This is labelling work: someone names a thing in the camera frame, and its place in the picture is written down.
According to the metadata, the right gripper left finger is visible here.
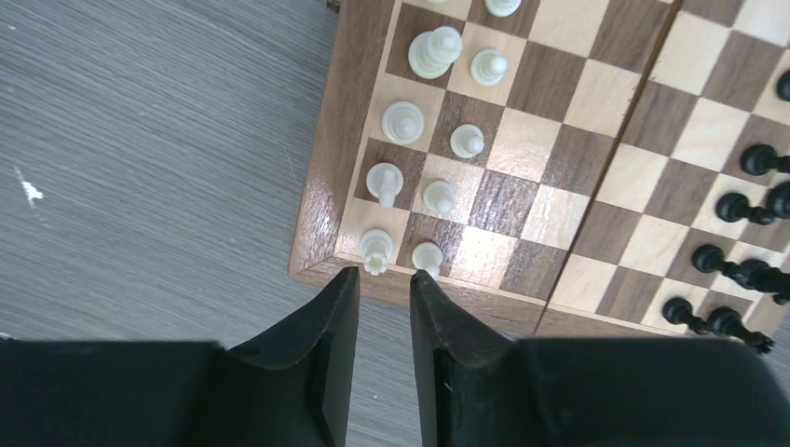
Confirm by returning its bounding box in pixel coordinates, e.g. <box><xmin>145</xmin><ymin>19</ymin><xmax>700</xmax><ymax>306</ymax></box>
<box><xmin>1</xmin><ymin>267</ymin><xmax>360</xmax><ymax>446</ymax></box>

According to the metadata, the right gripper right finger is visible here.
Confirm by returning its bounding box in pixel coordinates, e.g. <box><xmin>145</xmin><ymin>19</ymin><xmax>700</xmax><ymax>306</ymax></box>
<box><xmin>410</xmin><ymin>270</ymin><xmax>789</xmax><ymax>446</ymax></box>

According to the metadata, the white chess rook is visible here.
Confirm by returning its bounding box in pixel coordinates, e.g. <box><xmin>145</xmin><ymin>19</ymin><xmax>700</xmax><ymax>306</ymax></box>
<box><xmin>359</xmin><ymin>228</ymin><xmax>394</xmax><ymax>276</ymax></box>

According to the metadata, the white chess knight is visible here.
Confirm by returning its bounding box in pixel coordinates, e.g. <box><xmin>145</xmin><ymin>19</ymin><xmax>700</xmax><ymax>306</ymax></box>
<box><xmin>365</xmin><ymin>163</ymin><xmax>404</xmax><ymax>209</ymax></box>

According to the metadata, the wooden chess board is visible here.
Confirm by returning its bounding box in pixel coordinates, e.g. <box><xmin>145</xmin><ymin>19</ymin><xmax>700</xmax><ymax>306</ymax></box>
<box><xmin>288</xmin><ymin>1</ymin><xmax>789</xmax><ymax>335</ymax></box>

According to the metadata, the white chess pawn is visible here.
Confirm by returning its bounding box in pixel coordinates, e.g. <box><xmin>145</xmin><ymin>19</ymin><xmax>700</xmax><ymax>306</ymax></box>
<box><xmin>450</xmin><ymin>124</ymin><xmax>485</xmax><ymax>158</ymax></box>

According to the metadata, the black chess piece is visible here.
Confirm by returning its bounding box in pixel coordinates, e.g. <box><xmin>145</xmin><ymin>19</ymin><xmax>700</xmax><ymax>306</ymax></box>
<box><xmin>661</xmin><ymin>296</ymin><xmax>712</xmax><ymax>335</ymax></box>

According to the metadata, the tall white chess piece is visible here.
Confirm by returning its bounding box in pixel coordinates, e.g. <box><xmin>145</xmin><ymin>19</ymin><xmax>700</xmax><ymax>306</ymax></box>
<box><xmin>408</xmin><ymin>26</ymin><xmax>463</xmax><ymax>79</ymax></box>

